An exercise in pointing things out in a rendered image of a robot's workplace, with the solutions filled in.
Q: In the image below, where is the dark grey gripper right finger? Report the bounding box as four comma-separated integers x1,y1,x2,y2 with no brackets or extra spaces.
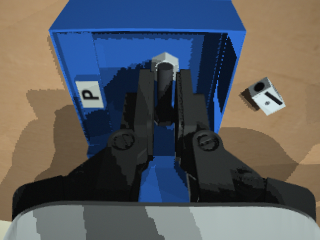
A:
174,69,316,222

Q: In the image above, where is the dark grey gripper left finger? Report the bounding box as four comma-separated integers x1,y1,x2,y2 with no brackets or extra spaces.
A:
12,69,155,221

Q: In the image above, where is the blue open-top bin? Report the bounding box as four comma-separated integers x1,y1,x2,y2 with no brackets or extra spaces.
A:
49,0,246,202

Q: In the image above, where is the grey hex nut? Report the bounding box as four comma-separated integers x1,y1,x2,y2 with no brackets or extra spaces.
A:
151,52,179,81

